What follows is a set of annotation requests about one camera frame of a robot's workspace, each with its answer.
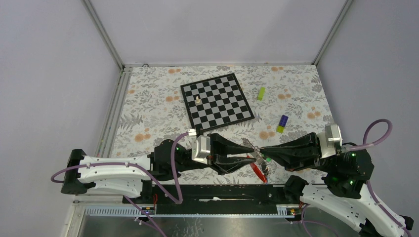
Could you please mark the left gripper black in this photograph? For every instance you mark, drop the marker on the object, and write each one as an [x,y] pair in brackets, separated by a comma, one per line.
[220,148]

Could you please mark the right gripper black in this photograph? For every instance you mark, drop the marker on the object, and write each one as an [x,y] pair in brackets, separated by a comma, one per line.
[304,150]

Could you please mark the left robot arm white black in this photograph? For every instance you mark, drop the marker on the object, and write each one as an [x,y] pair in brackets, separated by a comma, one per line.
[163,166]

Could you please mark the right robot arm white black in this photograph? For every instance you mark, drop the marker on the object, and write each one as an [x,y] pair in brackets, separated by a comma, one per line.
[350,197]

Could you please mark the purple and green block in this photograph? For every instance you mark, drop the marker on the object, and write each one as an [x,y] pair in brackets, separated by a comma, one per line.
[282,124]

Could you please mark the black grey chessboard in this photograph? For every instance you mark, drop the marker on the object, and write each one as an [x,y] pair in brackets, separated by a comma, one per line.
[223,103]

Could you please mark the lime green block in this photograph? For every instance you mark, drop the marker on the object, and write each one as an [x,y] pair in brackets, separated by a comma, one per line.
[261,94]

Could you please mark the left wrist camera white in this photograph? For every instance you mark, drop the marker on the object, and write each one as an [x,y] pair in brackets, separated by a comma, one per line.
[200,148]

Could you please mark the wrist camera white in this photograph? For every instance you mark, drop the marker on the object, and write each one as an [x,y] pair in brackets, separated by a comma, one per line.
[200,148]
[330,139]

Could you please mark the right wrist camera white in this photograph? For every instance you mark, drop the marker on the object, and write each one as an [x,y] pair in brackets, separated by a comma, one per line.
[330,139]

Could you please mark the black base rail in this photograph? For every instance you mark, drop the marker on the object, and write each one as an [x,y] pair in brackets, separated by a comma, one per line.
[217,199]

